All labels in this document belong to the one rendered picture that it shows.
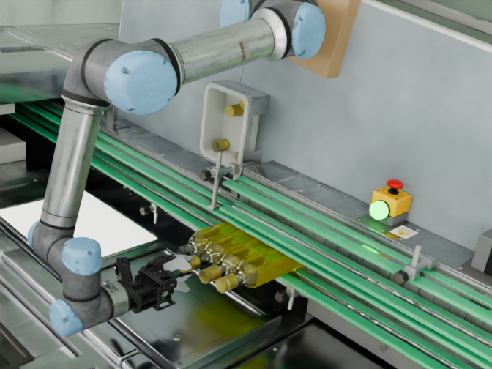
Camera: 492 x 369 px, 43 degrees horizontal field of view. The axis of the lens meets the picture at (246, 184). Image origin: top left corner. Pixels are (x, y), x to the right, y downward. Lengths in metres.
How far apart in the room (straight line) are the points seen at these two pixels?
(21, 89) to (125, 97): 1.15
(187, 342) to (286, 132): 0.65
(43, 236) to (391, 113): 0.84
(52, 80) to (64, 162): 1.02
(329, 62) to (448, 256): 0.54
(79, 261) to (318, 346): 0.66
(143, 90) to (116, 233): 0.83
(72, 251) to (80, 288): 0.08
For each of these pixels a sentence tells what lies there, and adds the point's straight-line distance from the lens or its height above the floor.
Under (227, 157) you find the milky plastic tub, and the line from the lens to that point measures 1.86.
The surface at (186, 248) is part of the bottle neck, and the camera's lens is 1.58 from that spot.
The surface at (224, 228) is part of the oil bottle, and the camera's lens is 1.66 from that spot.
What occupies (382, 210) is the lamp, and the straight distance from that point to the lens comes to 1.50.
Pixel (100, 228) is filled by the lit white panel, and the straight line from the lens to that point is 1.94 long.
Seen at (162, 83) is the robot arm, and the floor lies 1.36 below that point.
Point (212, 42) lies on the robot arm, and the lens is 1.26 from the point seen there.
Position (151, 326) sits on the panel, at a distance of 1.54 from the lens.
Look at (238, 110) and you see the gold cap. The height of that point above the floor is 0.80.
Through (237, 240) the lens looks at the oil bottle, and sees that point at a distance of 1.61.
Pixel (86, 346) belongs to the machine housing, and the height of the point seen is 1.41.
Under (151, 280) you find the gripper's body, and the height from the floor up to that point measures 1.31.
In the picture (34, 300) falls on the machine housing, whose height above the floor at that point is 1.42.
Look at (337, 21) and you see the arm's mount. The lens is 1.58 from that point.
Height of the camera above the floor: 2.07
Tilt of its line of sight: 44 degrees down
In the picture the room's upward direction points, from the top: 106 degrees counter-clockwise
